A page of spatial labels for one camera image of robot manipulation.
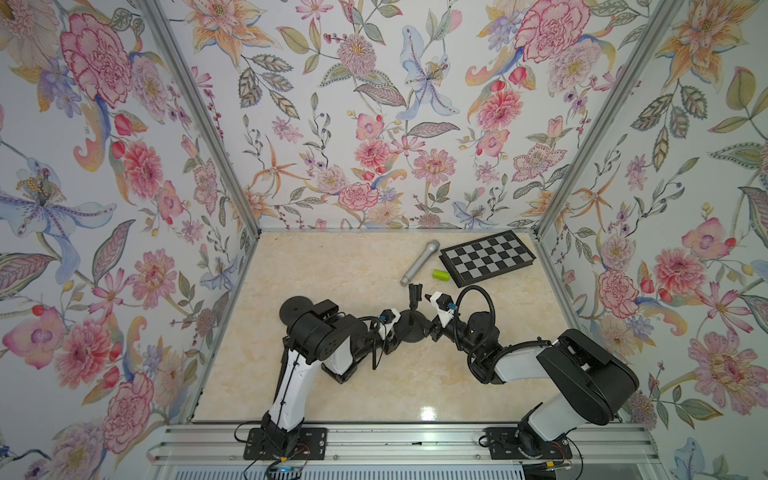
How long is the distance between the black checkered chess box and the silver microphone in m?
0.03

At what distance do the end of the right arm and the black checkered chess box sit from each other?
32 cm

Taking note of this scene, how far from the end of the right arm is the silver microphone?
31 cm

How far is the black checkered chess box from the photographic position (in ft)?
3.49

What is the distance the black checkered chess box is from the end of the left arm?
13.1 inches

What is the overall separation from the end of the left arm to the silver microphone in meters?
0.23

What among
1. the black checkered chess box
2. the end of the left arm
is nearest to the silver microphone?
the black checkered chess box

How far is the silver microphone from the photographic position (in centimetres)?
107

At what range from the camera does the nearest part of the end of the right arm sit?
720 mm

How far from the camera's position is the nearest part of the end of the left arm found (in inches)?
32.2

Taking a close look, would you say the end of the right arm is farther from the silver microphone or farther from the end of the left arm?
the silver microphone

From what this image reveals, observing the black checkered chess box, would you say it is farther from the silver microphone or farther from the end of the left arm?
the end of the left arm

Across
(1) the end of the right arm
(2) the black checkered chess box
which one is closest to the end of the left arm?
(1) the end of the right arm

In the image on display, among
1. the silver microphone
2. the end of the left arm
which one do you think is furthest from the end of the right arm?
the silver microphone

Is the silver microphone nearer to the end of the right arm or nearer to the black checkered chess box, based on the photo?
the black checkered chess box
